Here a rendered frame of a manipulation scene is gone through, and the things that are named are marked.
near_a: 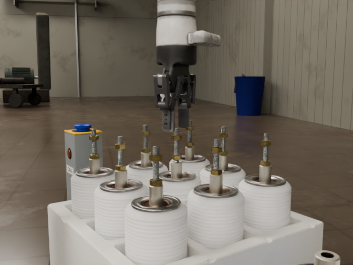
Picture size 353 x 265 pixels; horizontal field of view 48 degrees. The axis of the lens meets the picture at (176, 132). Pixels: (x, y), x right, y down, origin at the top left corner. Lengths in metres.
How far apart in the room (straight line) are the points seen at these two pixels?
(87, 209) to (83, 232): 0.09
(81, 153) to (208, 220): 0.41
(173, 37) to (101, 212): 0.33
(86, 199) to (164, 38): 0.34
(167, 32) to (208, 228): 0.34
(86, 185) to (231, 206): 0.29
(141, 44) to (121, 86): 1.07
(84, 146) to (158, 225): 0.42
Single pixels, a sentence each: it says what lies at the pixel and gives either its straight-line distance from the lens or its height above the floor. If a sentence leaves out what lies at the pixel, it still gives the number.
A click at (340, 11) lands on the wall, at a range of 3.84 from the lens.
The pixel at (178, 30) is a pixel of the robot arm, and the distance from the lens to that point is 0.71.
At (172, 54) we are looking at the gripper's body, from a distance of 0.70.
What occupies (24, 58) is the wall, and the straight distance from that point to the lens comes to 9.39.
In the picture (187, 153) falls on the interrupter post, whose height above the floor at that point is 0.27.
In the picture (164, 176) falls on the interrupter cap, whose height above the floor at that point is 0.25.
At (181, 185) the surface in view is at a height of 0.25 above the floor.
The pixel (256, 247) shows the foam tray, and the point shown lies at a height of 0.17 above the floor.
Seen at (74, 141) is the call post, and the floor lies 0.30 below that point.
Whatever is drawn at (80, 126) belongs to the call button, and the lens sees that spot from 0.95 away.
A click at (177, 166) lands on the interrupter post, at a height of 0.27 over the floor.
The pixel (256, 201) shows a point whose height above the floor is 0.23.
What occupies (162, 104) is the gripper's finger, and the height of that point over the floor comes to 0.39.
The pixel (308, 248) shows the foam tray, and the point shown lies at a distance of 0.77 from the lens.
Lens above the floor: 0.44
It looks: 8 degrees down
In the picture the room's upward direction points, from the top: straight up
